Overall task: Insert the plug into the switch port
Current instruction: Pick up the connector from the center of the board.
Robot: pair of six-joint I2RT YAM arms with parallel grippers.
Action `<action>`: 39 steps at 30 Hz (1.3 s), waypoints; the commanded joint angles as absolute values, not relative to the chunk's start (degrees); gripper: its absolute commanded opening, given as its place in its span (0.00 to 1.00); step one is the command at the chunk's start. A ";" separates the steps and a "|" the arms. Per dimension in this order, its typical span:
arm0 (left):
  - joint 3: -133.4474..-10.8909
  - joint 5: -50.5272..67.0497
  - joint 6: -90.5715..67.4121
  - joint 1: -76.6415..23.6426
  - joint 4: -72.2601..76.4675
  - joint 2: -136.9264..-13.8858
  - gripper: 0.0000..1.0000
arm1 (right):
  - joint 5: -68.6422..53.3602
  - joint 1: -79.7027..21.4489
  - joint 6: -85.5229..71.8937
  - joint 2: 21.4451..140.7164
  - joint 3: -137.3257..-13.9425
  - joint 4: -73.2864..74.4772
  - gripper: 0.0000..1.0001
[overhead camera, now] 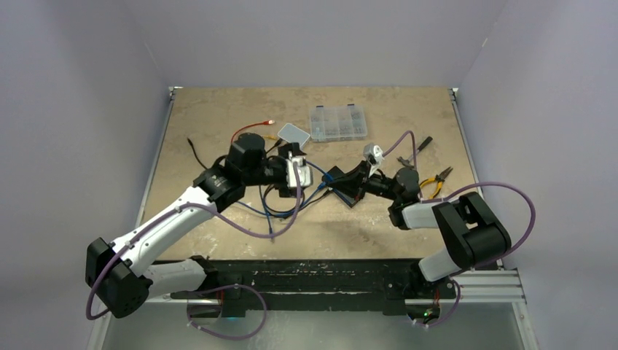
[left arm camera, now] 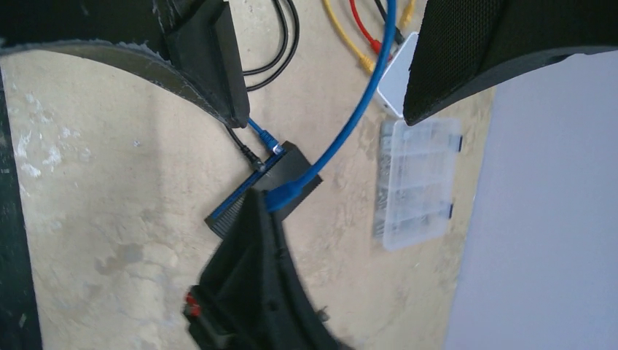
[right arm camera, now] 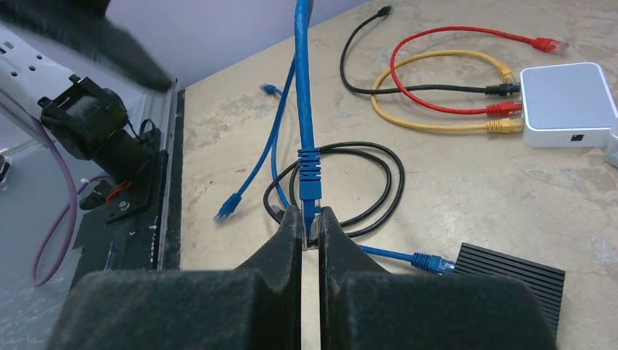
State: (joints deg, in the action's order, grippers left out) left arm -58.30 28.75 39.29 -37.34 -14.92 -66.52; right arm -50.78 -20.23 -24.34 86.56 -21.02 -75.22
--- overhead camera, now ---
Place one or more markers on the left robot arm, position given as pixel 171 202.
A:
pixel 123 274

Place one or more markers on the hammer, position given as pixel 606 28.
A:
pixel 409 162

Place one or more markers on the black mounting base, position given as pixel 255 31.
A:
pixel 383 285

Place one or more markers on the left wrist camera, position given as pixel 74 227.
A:
pixel 299 173

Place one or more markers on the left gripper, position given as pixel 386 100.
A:
pixel 283 152

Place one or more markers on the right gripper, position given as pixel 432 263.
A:
pixel 353 182

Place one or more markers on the clear plastic organizer box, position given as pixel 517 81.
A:
pixel 337 123

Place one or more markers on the yellow handled pliers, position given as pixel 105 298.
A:
pixel 438 180

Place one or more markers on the white network switch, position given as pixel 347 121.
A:
pixel 292 134

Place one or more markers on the black rectangular box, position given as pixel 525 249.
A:
pixel 345 185

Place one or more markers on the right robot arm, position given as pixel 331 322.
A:
pixel 471 232

